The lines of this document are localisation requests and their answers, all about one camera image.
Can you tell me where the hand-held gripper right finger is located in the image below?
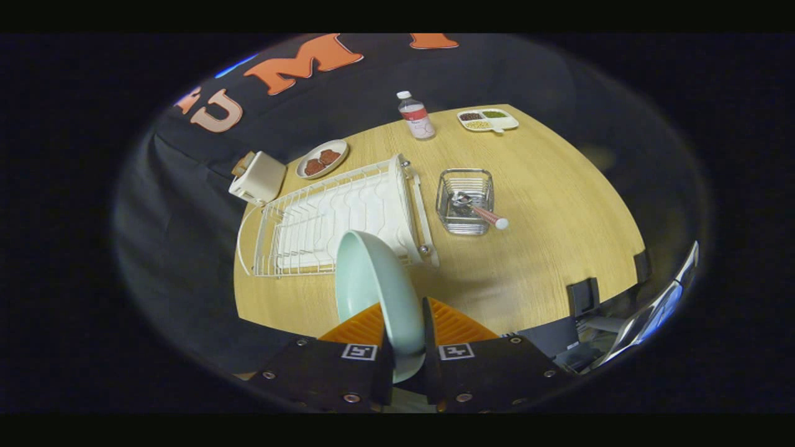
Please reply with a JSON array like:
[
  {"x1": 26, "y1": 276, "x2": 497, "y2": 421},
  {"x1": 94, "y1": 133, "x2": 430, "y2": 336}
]
[{"x1": 424, "y1": 297, "x2": 575, "y2": 413}]

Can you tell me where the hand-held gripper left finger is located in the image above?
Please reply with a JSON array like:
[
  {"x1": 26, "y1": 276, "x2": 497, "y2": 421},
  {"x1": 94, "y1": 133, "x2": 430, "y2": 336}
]
[{"x1": 248, "y1": 302, "x2": 396, "y2": 413}]

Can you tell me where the pale green plate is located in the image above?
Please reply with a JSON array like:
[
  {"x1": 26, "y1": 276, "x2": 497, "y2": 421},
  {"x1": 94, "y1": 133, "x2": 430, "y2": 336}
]
[{"x1": 335, "y1": 230, "x2": 426, "y2": 384}]

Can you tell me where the clear wire basket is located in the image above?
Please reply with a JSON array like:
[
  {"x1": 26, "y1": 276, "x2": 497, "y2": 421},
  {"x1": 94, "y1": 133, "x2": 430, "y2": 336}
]
[{"x1": 435, "y1": 168, "x2": 495, "y2": 236}]

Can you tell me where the white wire dish rack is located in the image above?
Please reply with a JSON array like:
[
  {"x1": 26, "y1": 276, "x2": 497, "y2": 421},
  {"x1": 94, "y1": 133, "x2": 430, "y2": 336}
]
[{"x1": 237, "y1": 153, "x2": 440, "y2": 278}]

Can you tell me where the pink handled metal spoon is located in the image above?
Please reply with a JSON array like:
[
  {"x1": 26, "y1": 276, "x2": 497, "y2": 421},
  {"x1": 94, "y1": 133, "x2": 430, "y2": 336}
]
[{"x1": 452, "y1": 192, "x2": 509, "y2": 230}]

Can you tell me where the small beige meat dish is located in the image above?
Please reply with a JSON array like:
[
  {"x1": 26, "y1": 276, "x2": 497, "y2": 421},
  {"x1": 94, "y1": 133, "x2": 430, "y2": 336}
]
[{"x1": 296, "y1": 139, "x2": 350, "y2": 180}]

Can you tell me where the white toaster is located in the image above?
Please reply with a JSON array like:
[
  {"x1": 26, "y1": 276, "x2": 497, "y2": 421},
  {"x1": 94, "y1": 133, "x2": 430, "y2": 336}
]
[{"x1": 229, "y1": 151, "x2": 287, "y2": 205}]

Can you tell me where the black backdrop cloth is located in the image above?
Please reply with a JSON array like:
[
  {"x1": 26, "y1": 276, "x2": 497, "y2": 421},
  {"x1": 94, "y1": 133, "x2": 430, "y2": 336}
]
[{"x1": 115, "y1": 34, "x2": 622, "y2": 373}]

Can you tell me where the clear water bottle red label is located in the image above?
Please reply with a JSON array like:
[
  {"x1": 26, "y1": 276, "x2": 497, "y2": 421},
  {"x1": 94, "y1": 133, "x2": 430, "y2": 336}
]
[{"x1": 397, "y1": 91, "x2": 436, "y2": 140}]

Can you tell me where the white divided snack tray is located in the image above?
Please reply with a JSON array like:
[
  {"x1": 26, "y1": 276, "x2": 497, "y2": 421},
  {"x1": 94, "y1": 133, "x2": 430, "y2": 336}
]
[{"x1": 457, "y1": 108, "x2": 519, "y2": 133}]

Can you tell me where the shiny metal chair frame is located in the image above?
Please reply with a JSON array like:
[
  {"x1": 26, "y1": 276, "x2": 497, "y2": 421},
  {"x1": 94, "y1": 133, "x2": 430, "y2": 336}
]
[{"x1": 599, "y1": 241, "x2": 701, "y2": 367}]

